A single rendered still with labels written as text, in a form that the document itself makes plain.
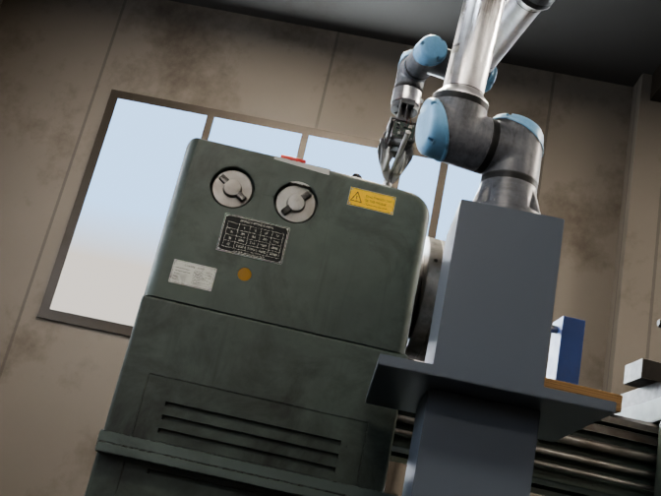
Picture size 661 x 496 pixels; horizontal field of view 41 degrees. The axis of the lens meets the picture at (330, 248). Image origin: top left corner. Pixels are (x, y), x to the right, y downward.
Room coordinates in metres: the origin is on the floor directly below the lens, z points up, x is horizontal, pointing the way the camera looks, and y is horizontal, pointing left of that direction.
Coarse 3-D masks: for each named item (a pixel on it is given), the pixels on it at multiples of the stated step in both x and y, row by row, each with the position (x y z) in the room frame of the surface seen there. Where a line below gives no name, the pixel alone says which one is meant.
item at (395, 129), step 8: (392, 104) 1.99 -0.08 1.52; (400, 104) 1.95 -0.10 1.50; (408, 104) 1.96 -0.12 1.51; (392, 112) 2.02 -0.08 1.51; (400, 112) 1.98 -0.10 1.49; (408, 112) 1.98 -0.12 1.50; (416, 112) 2.00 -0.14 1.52; (392, 120) 1.97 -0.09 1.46; (400, 120) 1.96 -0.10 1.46; (408, 120) 1.95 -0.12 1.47; (392, 128) 1.96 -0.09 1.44; (400, 128) 1.95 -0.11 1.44; (408, 128) 1.95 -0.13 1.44; (392, 136) 1.95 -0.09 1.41; (400, 136) 1.96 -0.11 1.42; (392, 144) 2.00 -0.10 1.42; (408, 144) 1.97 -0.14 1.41
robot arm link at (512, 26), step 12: (516, 0) 1.64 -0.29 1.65; (528, 0) 1.61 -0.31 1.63; (540, 0) 1.59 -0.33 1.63; (552, 0) 1.60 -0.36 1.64; (504, 12) 1.69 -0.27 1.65; (516, 12) 1.66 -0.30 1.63; (528, 12) 1.65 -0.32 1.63; (504, 24) 1.71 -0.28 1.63; (516, 24) 1.69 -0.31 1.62; (528, 24) 1.70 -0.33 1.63; (504, 36) 1.74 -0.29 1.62; (516, 36) 1.74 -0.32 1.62; (504, 48) 1.78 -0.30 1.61; (492, 60) 1.83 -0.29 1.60; (492, 72) 1.90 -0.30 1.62; (492, 84) 1.93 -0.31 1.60
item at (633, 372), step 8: (640, 360) 2.06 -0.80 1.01; (648, 360) 2.05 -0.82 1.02; (632, 368) 2.10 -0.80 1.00; (640, 368) 2.05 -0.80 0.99; (648, 368) 2.05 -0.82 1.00; (656, 368) 2.05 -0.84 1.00; (632, 376) 2.10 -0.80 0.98; (640, 376) 2.05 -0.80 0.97; (648, 376) 2.05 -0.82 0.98; (656, 376) 2.05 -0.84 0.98; (624, 384) 2.15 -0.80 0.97; (632, 384) 2.13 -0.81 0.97; (640, 384) 2.11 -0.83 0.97; (648, 384) 2.09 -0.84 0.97
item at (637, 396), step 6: (654, 384) 2.06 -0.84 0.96; (660, 384) 2.03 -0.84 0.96; (636, 390) 2.16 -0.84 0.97; (642, 390) 2.12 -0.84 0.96; (648, 390) 2.09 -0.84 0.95; (654, 390) 2.06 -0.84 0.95; (660, 390) 2.03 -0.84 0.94; (624, 396) 2.23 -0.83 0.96; (630, 396) 2.20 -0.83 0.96; (636, 396) 2.15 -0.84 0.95; (642, 396) 2.12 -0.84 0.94; (648, 396) 2.09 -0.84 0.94; (654, 396) 2.06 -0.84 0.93; (660, 396) 2.03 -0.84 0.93; (624, 402) 2.23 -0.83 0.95; (630, 402) 2.19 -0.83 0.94; (636, 402) 2.15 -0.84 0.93; (642, 402) 2.12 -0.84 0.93
